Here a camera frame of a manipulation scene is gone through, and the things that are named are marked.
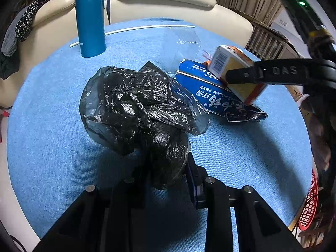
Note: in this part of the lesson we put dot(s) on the grey garment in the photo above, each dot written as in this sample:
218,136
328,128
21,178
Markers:
10,36

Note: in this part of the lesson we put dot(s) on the blue insulated bottle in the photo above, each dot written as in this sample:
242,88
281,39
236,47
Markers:
90,18

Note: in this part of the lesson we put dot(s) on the red stool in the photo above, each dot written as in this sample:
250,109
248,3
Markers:
4,114

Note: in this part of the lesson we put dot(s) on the black floral garment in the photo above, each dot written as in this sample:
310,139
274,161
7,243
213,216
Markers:
29,18

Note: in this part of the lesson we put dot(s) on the wooden crib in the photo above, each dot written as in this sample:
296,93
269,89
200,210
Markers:
270,42

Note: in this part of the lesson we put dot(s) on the blue toothpaste box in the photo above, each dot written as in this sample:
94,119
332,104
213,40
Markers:
199,84

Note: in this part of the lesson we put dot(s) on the person's right forearm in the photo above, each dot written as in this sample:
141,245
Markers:
323,44

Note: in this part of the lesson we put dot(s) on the dark foil wrapper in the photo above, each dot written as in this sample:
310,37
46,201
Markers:
246,114

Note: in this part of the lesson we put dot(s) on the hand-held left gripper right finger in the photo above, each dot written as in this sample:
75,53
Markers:
193,189

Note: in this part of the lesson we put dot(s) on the white wall socket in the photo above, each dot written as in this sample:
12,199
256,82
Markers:
283,22

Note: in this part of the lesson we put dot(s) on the thin white rod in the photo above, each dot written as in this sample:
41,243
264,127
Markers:
131,29

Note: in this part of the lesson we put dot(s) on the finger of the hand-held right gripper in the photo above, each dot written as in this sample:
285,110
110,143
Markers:
275,72

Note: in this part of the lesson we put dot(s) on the person's fuzzy brown clothing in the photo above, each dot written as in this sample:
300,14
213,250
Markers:
319,136

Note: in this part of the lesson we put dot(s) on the clear plastic packaging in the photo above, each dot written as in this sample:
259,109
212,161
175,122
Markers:
181,47

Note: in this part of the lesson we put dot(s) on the black plastic bag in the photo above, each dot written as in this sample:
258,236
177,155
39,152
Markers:
131,105

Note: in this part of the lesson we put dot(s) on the small orange white box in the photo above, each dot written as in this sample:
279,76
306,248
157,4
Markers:
223,57

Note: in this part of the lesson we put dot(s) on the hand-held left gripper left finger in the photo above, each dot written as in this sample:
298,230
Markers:
136,189

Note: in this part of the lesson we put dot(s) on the red plastic basket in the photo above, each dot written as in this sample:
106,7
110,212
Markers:
311,204

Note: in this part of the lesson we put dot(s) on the dark garment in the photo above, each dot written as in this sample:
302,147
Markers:
8,67

